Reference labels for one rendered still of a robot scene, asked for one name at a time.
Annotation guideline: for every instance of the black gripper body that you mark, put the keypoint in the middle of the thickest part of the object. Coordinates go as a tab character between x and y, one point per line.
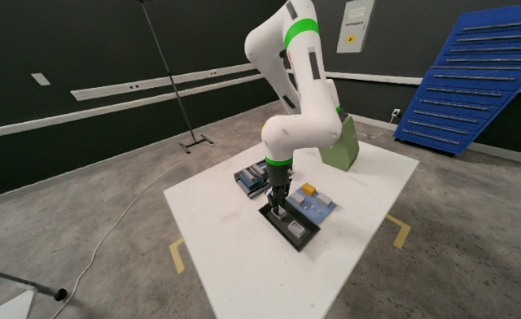
275	182

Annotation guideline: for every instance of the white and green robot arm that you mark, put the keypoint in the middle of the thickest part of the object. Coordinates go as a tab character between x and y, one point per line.
319	125

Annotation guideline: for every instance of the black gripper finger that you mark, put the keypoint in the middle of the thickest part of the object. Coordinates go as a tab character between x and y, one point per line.
273	199
283	195

